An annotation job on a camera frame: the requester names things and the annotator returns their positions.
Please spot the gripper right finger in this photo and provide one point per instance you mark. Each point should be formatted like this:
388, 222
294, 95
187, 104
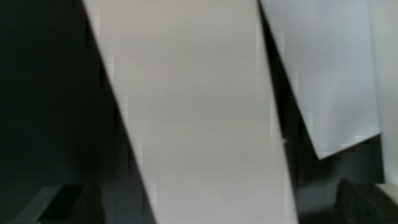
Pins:
365, 206

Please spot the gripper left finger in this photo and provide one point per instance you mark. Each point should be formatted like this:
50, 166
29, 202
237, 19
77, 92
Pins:
66, 204

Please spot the white chair back frame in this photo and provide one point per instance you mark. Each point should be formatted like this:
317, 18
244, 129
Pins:
187, 50

